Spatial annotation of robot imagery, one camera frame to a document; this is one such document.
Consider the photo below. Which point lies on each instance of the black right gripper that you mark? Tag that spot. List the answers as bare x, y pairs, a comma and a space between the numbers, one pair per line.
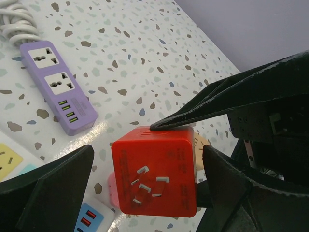
267, 107

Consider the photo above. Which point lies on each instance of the red cube plug adapter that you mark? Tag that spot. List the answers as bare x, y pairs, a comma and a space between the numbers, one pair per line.
155, 172

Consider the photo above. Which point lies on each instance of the purple power strip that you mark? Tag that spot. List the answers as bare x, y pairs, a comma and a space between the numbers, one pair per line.
59, 88

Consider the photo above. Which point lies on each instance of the pink square plug adapter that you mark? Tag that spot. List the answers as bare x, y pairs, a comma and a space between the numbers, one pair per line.
113, 192

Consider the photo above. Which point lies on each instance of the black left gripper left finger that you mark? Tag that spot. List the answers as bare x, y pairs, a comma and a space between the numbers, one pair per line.
49, 198

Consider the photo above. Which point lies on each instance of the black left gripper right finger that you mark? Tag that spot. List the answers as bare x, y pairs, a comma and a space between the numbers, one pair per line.
238, 198

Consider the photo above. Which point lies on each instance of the tan cube plug adapter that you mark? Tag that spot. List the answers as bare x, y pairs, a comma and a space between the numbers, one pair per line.
199, 143

